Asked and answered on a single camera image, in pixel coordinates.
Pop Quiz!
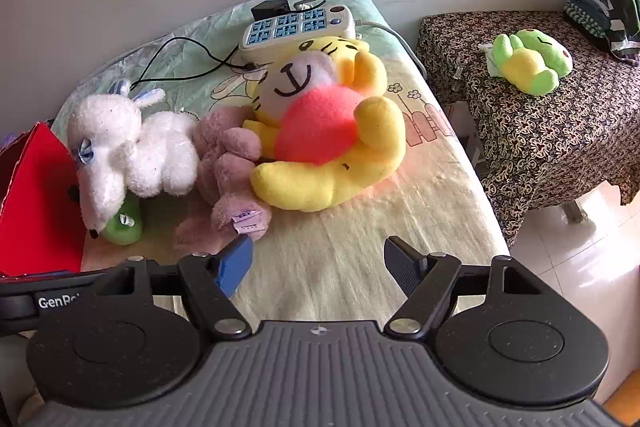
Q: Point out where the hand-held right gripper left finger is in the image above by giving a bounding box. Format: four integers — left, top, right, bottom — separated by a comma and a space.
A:
92, 234, 254, 342

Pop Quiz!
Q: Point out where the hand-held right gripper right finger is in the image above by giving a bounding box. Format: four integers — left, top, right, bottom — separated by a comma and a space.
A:
383, 235, 546, 340

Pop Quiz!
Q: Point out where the red cardboard box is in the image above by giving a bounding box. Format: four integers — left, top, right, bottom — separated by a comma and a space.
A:
0, 122, 86, 278

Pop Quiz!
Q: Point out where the pink plush bear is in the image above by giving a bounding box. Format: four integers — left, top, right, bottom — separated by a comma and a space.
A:
172, 106, 273, 255

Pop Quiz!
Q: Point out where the green mushroom plush toy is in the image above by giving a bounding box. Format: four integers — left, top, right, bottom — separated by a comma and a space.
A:
102, 194, 143, 247

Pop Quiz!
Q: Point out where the yellow tiger plush toy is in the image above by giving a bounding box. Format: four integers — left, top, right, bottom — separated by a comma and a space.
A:
243, 34, 407, 212

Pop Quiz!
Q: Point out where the white plush rabbit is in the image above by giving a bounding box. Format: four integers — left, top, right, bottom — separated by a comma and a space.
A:
66, 94, 143, 239
107, 79, 201, 198

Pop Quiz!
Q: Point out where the pale printed bed sheet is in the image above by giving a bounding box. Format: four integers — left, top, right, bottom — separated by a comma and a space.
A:
50, 0, 511, 323

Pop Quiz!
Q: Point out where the brown patterned tablecloth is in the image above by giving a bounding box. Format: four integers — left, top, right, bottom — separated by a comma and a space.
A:
416, 10, 640, 248

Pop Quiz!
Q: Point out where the green frog plush toy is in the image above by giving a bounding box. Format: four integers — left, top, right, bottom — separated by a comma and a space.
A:
487, 28, 574, 96

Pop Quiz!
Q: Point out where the white power strip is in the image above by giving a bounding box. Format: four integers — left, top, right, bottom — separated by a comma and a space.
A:
239, 4, 357, 64

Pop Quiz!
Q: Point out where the black power adapter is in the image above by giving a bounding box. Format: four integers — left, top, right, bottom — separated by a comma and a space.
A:
251, 0, 292, 22

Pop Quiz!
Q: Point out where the stack of folded clothes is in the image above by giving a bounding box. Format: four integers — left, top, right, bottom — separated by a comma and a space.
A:
564, 0, 640, 68

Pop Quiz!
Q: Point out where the white power cord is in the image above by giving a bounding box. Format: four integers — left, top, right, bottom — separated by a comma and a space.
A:
356, 21, 431, 80

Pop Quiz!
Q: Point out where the thin black cable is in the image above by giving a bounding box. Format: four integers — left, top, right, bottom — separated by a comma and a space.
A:
131, 36, 261, 90

